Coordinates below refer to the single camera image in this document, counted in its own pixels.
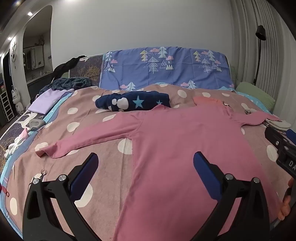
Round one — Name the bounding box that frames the dark grey knit blanket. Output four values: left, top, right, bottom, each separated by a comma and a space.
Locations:
39, 77, 92, 95

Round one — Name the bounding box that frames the person's right hand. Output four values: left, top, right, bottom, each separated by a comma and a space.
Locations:
280, 177, 296, 220

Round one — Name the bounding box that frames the white cat figurine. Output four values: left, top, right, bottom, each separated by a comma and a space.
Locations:
11, 87, 25, 114

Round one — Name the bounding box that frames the pink polka dot bed sheet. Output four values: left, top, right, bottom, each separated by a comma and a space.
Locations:
0, 83, 296, 232

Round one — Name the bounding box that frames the white pleated curtain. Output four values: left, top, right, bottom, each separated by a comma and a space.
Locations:
231, 0, 296, 121

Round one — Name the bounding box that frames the green pillow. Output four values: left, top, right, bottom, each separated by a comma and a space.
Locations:
235, 82, 275, 109

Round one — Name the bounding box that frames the white and pink plush cloth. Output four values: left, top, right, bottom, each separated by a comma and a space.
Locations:
5, 128, 29, 158

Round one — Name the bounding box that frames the wall cabinet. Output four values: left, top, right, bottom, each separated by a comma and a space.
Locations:
23, 45, 44, 70

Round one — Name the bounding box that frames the black floor lamp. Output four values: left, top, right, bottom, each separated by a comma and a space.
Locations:
252, 25, 267, 86

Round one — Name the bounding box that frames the grey rounded cloth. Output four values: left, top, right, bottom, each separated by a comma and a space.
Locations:
28, 118, 45, 128

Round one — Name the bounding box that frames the purple tree print pillow cover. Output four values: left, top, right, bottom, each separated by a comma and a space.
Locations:
99, 47, 235, 91

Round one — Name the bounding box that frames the coral folded garment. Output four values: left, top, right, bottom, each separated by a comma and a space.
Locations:
193, 96, 228, 108

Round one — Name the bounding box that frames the dark tree print headboard cover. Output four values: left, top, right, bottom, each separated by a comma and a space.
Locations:
69, 54, 103, 87

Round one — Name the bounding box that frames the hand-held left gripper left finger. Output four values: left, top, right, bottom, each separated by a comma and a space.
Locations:
22, 152, 102, 241

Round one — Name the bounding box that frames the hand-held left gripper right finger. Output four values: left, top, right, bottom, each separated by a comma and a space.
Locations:
193, 152, 271, 241

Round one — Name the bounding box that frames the white wall decoration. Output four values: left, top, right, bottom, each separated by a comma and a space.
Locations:
10, 42, 18, 63

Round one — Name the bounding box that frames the beige folded cloth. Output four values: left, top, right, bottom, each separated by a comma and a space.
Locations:
264, 118, 292, 130

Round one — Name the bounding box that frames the lavender folded cloth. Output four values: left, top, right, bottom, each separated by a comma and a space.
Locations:
27, 89, 70, 114

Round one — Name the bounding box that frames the pink long-sleeve garment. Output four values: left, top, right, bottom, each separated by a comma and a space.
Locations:
43, 102, 281, 241

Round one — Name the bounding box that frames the black cloth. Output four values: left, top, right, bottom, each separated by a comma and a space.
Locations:
53, 55, 86, 79

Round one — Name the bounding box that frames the white storage rack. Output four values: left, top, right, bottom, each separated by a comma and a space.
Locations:
0, 91, 13, 122

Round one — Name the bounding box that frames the navy star print fleece cloth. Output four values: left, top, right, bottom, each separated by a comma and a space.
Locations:
95, 91, 171, 113

